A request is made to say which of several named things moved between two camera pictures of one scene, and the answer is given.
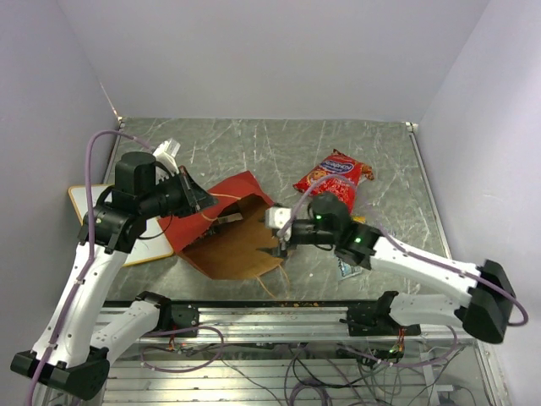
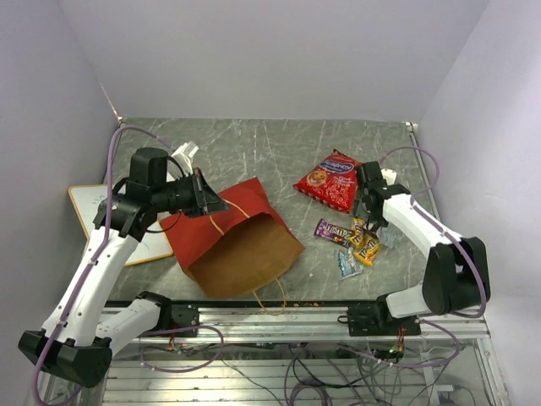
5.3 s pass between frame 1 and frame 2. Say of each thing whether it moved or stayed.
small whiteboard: stayed
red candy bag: stayed
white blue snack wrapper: stayed
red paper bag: moved
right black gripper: moved
